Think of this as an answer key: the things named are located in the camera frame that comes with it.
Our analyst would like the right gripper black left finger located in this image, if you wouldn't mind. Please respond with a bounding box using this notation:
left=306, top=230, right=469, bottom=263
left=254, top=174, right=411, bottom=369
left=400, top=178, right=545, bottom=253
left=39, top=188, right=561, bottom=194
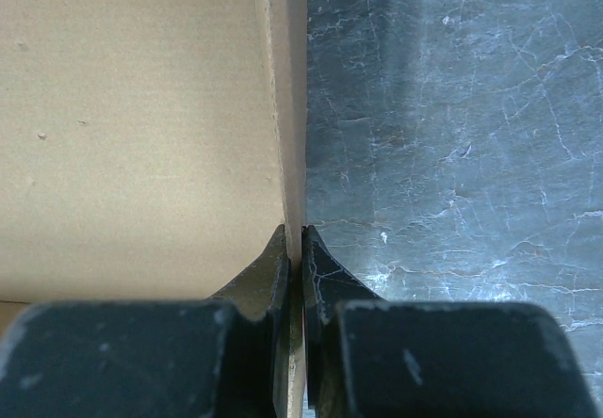
left=1, top=227, right=290, bottom=417

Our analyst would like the brown cardboard box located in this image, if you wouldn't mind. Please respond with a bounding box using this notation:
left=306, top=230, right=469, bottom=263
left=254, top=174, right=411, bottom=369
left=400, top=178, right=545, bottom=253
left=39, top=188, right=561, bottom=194
left=1, top=0, right=307, bottom=417

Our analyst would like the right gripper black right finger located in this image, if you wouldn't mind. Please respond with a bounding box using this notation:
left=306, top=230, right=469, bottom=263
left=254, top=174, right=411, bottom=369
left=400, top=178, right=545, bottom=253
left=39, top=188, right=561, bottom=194
left=301, top=226, right=597, bottom=417

